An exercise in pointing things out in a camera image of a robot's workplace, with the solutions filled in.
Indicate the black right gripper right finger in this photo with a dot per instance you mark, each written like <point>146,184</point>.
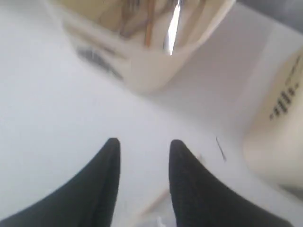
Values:
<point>199,199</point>

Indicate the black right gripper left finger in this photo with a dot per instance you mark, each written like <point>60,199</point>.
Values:
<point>86,200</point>

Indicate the long steel spoon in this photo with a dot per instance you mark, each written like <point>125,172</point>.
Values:
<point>128,11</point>

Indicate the white square plate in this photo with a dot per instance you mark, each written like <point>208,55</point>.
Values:
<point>162,222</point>

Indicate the wooden chopstick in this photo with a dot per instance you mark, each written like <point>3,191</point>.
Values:
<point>156,202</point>
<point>149,23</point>

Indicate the steel table knife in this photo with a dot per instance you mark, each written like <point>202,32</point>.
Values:
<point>171,34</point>

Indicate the cream bin with square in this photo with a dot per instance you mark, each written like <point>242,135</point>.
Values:
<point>273,147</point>

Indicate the small thin pin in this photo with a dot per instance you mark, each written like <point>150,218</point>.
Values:
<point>221,150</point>

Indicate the cream bin with triangle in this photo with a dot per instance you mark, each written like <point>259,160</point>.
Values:
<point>91,27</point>

